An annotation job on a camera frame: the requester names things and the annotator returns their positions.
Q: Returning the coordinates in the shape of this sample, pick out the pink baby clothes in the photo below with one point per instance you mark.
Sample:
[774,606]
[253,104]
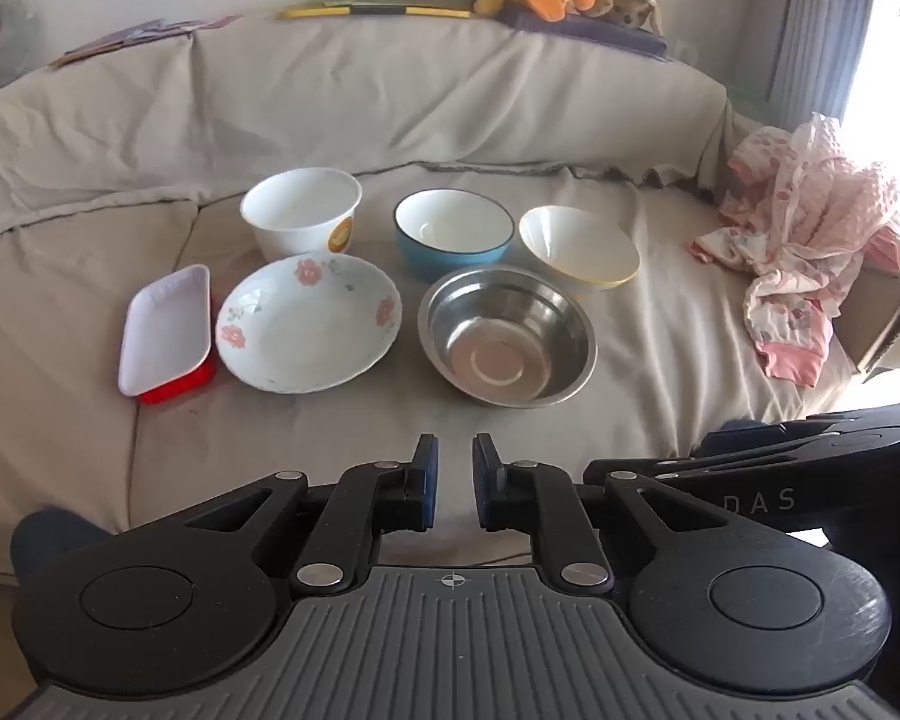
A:
[810,240]

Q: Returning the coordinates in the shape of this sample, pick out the stainless steel bowl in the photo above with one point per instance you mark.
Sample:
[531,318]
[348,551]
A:
[506,337]

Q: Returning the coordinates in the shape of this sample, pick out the colourful booklet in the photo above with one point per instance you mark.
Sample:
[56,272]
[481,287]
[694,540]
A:
[142,34]

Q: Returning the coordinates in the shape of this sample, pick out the tall white bowl orange label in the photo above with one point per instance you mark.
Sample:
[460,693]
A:
[292,229]

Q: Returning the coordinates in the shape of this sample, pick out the white bowl yellow rim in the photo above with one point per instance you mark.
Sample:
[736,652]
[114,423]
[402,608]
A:
[570,244]

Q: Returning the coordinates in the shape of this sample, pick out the purple book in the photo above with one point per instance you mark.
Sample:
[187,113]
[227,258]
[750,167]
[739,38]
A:
[600,34]

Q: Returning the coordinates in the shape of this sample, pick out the white floral plate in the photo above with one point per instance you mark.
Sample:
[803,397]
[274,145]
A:
[307,330]

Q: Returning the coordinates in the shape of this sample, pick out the blue bowl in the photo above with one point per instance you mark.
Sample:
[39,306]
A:
[450,251]

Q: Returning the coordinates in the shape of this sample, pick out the grey curtain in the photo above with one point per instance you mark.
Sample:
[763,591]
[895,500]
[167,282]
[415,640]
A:
[817,22]

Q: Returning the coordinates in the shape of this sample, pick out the red and white rectangular tray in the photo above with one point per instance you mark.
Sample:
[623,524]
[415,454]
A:
[166,330]

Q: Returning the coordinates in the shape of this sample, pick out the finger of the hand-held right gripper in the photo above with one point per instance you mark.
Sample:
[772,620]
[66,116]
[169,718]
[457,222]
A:
[727,431]
[690,469]

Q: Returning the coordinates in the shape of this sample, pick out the yellow and black stick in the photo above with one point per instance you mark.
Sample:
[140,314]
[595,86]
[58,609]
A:
[375,11]

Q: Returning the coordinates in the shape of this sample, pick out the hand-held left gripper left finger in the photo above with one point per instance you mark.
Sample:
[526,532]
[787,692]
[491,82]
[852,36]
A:
[427,484]

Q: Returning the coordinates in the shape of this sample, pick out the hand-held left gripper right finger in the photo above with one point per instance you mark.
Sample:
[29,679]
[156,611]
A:
[483,484]

